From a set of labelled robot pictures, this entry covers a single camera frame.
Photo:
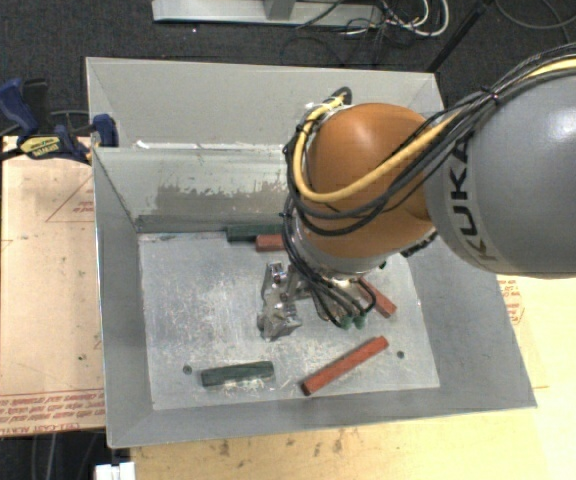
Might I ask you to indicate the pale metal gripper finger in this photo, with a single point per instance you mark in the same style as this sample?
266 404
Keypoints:
270 304
289 313

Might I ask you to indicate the red-brown flat block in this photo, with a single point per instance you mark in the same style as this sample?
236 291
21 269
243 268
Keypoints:
382 302
269 243
345 365

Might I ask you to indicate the grey metal bin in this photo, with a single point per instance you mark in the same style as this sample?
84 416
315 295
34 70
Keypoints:
203 308

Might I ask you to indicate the dark green flat block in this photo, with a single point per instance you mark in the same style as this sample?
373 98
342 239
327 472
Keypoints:
250 232
238 373

